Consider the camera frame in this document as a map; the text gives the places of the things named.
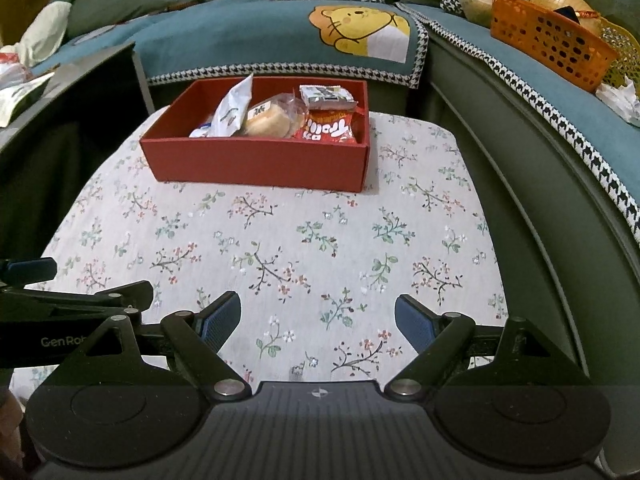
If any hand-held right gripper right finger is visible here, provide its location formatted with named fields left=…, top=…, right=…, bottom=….
left=382, top=293, right=592, bottom=403

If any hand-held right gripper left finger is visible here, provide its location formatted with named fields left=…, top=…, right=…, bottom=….
left=49, top=290, right=253, bottom=403

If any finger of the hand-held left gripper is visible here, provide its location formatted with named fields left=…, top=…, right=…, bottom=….
left=0, top=280, right=155, bottom=319
left=0, top=257, right=58, bottom=285

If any red cardboard box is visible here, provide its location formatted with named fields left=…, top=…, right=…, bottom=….
left=139, top=77, right=372, bottom=194

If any clear steamed bun packet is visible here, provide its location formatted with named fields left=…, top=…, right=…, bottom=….
left=235, top=94, right=307, bottom=138

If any red snack packet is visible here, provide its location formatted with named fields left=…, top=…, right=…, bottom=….
left=292, top=107, right=368, bottom=147

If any white snack packet green label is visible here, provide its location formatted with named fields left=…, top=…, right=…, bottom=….
left=200, top=74, right=255, bottom=138

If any black green snack packet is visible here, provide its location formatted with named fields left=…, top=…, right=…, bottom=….
left=299, top=84, right=358, bottom=110

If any white pouch green edge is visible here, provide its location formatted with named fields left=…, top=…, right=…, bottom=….
left=0, top=71, right=55, bottom=128

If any white red plastic bag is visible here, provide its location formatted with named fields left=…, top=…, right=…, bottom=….
left=0, top=45, right=36, bottom=83

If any pale green pillow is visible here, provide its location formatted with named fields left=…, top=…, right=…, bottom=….
left=17, top=0, right=76, bottom=68

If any blue bear print sofa cover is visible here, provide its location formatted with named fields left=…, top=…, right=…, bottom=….
left=395, top=0, right=640, bottom=246
left=30, top=0, right=428, bottom=88

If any crumpled white paper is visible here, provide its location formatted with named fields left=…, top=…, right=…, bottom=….
left=595, top=77, right=640, bottom=127

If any orange plastic basket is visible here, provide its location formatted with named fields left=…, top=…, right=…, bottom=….
left=487, top=0, right=619, bottom=93

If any yellow plastic mesh basket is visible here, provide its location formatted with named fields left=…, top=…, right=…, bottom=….
left=597, top=16, right=640, bottom=86

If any round yellow melon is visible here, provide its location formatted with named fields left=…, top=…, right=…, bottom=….
left=530, top=0, right=601, bottom=23

